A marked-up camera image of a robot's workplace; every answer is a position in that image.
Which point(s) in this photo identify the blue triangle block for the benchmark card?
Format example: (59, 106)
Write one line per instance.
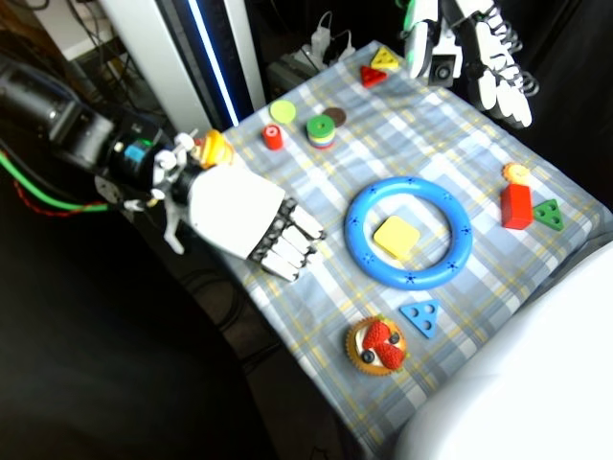
(434, 320)

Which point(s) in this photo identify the red rectangular block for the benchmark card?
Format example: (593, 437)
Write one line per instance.
(516, 206)

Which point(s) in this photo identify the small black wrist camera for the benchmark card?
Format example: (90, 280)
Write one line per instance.
(443, 71)

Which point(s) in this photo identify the stack of coloured rings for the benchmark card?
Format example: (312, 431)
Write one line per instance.
(320, 127)

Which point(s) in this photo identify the yellow-green round disc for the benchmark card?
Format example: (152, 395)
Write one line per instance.
(282, 111)

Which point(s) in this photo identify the large white rounded shell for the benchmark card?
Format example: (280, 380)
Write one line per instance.
(527, 383)

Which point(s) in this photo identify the brown round disc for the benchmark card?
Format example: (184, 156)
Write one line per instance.
(338, 116)

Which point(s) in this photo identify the red triangle block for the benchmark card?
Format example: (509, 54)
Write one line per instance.
(372, 75)

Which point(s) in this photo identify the red cylinder block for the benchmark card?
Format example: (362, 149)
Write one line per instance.
(273, 140)

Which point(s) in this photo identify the white column with blue light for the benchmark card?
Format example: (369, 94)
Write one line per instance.
(143, 48)

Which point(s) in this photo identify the yellow triangle block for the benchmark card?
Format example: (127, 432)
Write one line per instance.
(383, 59)

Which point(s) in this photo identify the yellow orange toy ice cream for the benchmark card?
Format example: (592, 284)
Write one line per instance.
(215, 146)

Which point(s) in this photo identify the white plug adapter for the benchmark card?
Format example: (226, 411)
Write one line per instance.
(346, 47)
(322, 44)

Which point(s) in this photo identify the blue grey plaid cloth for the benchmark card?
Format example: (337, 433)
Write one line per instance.
(335, 297)

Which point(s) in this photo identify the grey power strip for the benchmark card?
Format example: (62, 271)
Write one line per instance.
(287, 72)

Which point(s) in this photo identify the green triangle block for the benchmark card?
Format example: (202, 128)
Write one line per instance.
(548, 216)

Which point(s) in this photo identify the toy fruit tart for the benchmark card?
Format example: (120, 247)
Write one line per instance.
(378, 338)

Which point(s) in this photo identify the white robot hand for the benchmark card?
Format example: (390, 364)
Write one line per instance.
(230, 206)
(493, 81)

